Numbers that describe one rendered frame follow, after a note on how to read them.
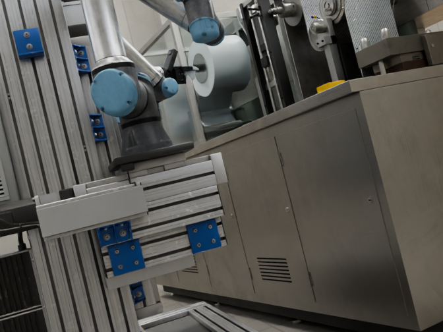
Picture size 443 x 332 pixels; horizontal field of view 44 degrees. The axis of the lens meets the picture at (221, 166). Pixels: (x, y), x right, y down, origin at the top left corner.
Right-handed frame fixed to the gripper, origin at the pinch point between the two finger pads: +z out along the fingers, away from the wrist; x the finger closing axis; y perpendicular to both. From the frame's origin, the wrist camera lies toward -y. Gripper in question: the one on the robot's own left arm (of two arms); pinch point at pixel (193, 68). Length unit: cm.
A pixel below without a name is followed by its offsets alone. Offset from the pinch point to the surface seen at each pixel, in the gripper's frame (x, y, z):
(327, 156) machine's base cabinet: 81, 44, -16
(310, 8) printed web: 56, -14, 21
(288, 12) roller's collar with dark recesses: 49, -14, 14
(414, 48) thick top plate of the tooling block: 102, 12, 12
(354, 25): 80, -1, 13
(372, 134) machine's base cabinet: 102, 38, -22
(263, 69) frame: 33.9, 6.8, 10.3
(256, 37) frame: 32.7, -7.2, 10.4
